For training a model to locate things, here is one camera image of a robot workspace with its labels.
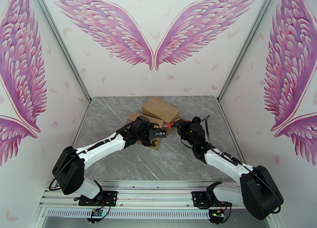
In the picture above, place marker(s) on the red utility knife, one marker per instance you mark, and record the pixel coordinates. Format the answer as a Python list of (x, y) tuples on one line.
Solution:
[(169, 125)]

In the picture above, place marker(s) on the large brown cardboard box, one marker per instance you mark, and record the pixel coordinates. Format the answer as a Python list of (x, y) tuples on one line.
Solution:
[(161, 108)]

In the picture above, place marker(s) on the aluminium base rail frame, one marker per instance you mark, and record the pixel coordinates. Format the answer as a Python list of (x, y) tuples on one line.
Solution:
[(153, 197)]

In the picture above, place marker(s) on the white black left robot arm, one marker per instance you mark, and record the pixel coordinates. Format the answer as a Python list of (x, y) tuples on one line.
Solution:
[(99, 148)]

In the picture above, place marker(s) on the aluminium corner post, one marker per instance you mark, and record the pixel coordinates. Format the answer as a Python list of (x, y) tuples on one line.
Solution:
[(60, 44), (249, 44)]

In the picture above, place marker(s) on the small brown cardboard box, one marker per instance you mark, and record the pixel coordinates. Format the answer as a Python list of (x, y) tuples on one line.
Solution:
[(135, 117)]

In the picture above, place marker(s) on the small green circuit board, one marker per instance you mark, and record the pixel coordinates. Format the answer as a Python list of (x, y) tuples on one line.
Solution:
[(216, 213), (97, 212)]

